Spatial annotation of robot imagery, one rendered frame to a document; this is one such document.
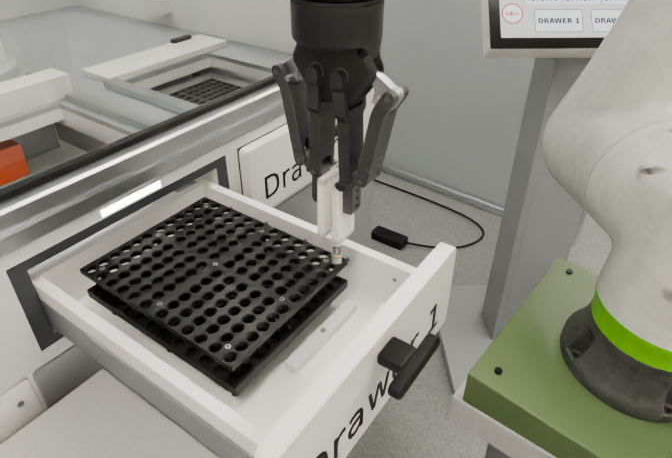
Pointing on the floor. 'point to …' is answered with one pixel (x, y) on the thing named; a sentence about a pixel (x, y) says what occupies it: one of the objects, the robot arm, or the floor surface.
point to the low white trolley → (103, 427)
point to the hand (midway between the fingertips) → (336, 205)
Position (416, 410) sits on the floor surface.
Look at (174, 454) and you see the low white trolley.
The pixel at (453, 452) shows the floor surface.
